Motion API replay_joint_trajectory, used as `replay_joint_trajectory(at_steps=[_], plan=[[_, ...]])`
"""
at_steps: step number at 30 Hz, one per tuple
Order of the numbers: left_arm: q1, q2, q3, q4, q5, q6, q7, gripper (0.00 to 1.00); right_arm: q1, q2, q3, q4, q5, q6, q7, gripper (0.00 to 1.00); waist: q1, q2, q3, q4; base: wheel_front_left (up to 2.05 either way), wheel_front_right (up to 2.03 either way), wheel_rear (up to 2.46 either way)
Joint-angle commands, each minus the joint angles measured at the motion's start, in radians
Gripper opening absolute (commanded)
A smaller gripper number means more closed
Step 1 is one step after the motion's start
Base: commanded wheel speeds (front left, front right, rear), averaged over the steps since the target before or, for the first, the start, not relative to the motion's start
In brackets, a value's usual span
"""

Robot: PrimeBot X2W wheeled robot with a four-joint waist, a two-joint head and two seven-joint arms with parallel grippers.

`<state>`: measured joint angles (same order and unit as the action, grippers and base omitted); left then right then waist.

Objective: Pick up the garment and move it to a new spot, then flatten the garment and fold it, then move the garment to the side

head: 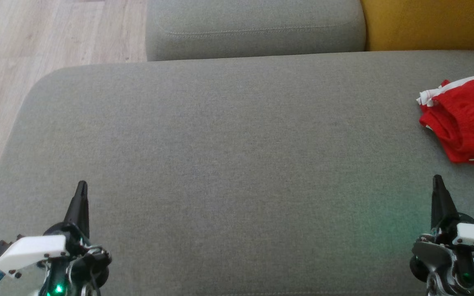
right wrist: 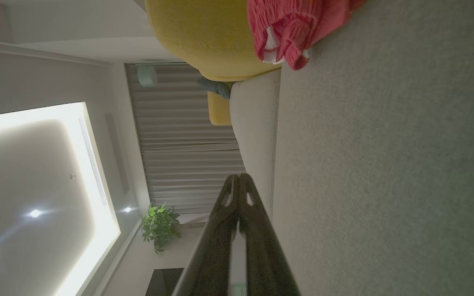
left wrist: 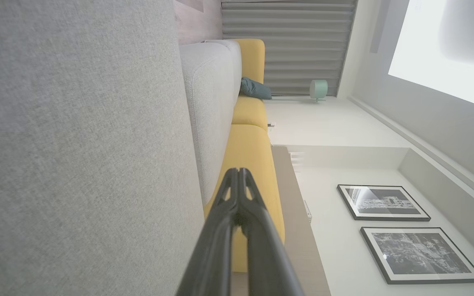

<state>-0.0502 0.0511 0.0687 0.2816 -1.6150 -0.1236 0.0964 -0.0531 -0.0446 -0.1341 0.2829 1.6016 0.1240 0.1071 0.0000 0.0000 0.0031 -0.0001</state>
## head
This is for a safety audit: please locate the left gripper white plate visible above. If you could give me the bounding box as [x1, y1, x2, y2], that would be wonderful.
[0, 180, 112, 294]

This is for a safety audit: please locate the red garment with white trim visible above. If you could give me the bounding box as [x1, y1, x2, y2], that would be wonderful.
[416, 75, 474, 164]

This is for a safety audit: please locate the long yellow sofa backrest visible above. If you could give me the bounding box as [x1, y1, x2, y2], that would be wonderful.
[360, 0, 474, 52]

